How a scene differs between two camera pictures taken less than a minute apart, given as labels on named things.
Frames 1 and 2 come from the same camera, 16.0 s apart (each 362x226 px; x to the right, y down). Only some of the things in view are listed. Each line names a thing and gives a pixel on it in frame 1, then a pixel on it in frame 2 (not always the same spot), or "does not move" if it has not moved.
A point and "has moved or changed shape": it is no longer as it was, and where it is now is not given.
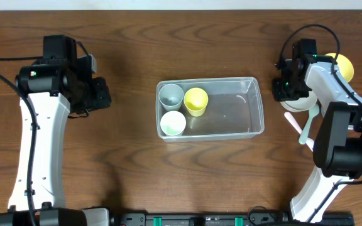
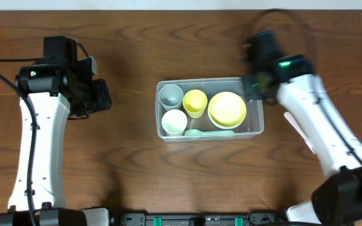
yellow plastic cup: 196,100 does not move
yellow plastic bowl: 344,65 to 227,110
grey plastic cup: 171,96 does not move
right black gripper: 281,91 to 251,86
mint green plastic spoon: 313,111 has moved or changed shape
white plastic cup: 173,123 does not move
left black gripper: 99,94 does not move
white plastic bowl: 302,103 has moved or changed shape
